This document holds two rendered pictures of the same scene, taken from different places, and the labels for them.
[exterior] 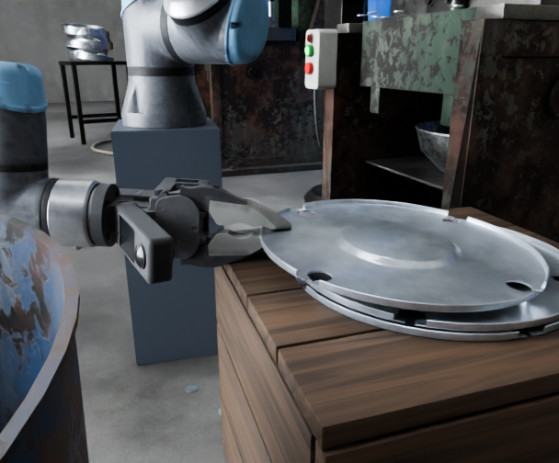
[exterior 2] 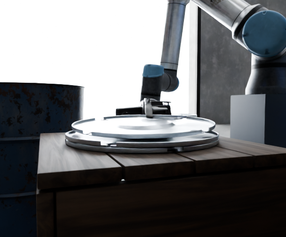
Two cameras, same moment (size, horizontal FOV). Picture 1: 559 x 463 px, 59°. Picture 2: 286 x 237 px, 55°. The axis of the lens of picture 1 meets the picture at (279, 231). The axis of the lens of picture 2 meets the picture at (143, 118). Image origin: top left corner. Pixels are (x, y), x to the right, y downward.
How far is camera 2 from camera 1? 85 cm
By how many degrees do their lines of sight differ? 87
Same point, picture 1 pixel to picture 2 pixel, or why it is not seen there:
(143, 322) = not seen: hidden behind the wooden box
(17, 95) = (145, 72)
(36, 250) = (51, 86)
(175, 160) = (248, 110)
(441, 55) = not seen: outside the picture
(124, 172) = (232, 114)
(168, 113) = (251, 86)
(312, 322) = not seen: hidden behind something
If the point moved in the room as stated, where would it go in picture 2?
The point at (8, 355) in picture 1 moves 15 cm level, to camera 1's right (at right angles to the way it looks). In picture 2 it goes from (67, 114) to (53, 116)
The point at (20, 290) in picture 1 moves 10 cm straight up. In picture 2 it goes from (60, 97) to (59, 64)
